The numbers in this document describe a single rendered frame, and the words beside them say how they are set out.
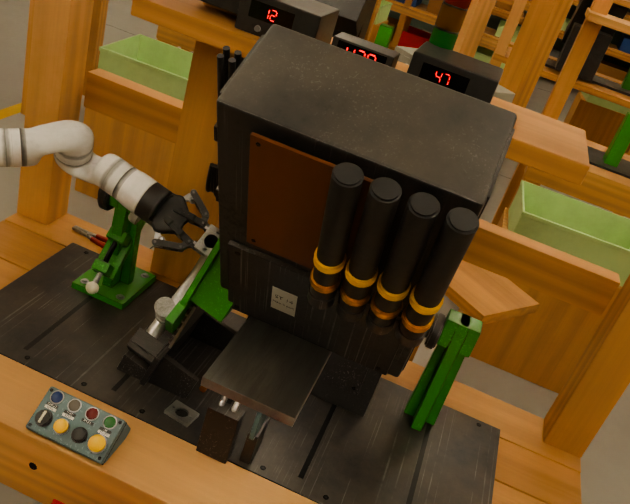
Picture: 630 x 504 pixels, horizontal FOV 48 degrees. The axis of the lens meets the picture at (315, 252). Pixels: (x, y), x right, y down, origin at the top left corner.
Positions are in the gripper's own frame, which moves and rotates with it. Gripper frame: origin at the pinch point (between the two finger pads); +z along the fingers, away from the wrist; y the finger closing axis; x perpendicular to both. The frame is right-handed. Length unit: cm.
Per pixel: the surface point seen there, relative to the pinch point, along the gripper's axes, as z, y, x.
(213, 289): 6.9, -7.5, -5.7
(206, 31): -22.7, 30.9, -9.2
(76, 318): -15.4, -25.5, 22.4
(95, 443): 6.4, -40.0, -5.6
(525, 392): 134, 63, 190
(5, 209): -118, -5, 214
